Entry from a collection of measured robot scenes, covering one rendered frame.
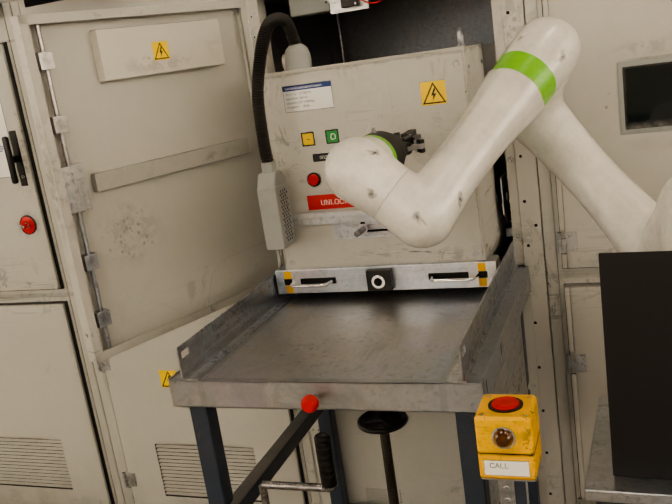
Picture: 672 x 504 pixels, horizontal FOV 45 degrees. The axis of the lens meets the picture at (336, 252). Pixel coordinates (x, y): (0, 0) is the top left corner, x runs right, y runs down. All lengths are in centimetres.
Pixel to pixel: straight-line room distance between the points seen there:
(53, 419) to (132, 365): 40
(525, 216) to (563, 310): 25
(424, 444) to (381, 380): 84
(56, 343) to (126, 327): 79
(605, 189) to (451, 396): 48
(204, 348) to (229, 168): 58
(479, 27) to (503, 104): 135
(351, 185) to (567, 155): 48
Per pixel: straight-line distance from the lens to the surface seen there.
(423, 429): 227
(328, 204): 191
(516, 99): 144
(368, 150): 131
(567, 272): 204
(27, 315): 273
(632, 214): 156
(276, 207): 183
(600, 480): 132
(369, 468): 238
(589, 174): 159
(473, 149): 137
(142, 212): 193
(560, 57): 152
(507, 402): 121
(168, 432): 260
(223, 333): 177
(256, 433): 245
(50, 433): 287
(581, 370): 211
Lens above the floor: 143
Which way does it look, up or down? 14 degrees down
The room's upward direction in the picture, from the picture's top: 8 degrees counter-clockwise
